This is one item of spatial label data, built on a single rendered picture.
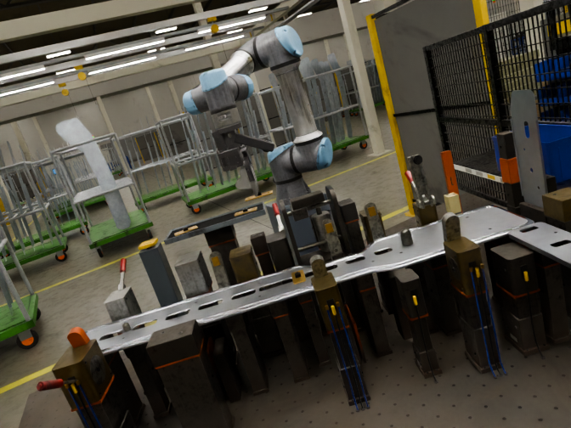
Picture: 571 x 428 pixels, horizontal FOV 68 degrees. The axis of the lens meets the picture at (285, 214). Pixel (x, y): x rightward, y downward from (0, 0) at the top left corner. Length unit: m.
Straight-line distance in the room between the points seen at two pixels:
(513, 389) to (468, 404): 0.12
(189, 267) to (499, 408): 0.92
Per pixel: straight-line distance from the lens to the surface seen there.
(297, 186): 1.71
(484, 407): 1.19
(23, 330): 4.71
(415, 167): 1.43
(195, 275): 1.40
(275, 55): 1.60
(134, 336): 1.32
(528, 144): 1.39
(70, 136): 7.42
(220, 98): 1.19
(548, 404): 1.20
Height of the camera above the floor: 1.50
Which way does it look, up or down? 15 degrees down
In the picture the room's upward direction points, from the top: 17 degrees counter-clockwise
